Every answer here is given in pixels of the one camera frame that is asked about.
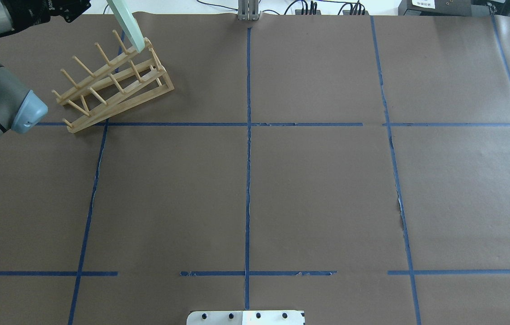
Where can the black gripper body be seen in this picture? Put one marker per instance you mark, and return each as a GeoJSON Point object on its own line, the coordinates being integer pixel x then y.
{"type": "Point", "coordinates": [33, 10]}

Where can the light green plate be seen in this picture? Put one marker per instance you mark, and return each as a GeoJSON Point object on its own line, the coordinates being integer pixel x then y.
{"type": "Point", "coordinates": [129, 24]}

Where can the wooden dish rack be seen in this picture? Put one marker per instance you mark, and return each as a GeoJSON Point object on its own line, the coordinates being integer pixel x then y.
{"type": "Point", "coordinates": [132, 78]}

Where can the white mounting plate with bolts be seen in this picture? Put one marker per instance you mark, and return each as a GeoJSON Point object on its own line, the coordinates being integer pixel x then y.
{"type": "Point", "coordinates": [248, 317]}

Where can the blue tape line lengthwise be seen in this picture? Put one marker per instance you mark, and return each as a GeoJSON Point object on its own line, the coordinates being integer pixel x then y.
{"type": "Point", "coordinates": [410, 269]}
{"type": "Point", "coordinates": [87, 216]}

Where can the blue tape line crosswise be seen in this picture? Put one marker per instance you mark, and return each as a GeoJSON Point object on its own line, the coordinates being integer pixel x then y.
{"type": "Point", "coordinates": [309, 124]}
{"type": "Point", "coordinates": [262, 273]}

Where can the centre blue tape line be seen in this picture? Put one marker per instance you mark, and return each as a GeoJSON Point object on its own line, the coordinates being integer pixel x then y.
{"type": "Point", "coordinates": [248, 170]}

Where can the near blue tape line crosswise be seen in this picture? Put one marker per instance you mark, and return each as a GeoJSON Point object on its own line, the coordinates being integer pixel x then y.
{"type": "Point", "coordinates": [262, 273]}

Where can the brown paper table cover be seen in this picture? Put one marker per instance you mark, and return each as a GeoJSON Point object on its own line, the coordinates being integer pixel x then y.
{"type": "Point", "coordinates": [173, 199]}

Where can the black equipment box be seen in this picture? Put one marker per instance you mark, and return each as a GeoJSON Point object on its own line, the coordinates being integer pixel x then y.
{"type": "Point", "coordinates": [460, 8]}

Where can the right blue tape line lengthwise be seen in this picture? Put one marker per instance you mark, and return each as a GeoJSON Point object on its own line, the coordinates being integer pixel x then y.
{"type": "Point", "coordinates": [410, 269]}

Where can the grey metal post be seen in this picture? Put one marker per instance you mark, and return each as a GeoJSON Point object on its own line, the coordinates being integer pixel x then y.
{"type": "Point", "coordinates": [248, 10]}

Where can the black cable cluster left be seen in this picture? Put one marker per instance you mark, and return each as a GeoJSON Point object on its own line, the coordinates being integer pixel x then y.
{"type": "Point", "coordinates": [308, 8]}

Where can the black cable cluster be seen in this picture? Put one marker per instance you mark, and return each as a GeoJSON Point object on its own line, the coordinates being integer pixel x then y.
{"type": "Point", "coordinates": [308, 8]}
{"type": "Point", "coordinates": [353, 9]}

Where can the black cable cluster right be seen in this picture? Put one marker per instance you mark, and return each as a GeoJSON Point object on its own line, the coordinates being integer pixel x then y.
{"type": "Point", "coordinates": [353, 9]}

